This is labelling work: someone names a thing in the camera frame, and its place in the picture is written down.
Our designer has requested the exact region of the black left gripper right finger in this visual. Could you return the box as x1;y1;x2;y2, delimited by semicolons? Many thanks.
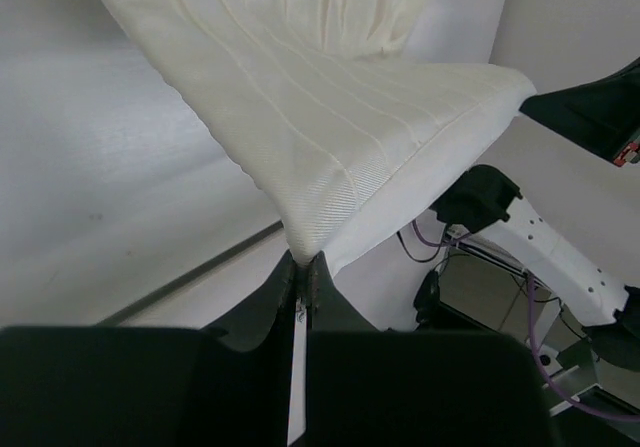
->
305;254;562;446

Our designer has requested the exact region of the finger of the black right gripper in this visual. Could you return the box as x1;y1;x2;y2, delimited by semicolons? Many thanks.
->
520;60;639;167

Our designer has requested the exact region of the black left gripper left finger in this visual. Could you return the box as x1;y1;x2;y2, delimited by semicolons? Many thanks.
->
1;254;296;446

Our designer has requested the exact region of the white skirt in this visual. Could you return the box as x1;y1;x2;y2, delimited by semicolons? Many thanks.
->
102;0;535;272

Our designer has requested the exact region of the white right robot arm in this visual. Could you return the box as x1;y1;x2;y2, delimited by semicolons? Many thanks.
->
432;61;639;371

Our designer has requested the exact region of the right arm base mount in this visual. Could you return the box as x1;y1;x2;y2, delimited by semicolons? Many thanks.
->
402;233;639;408

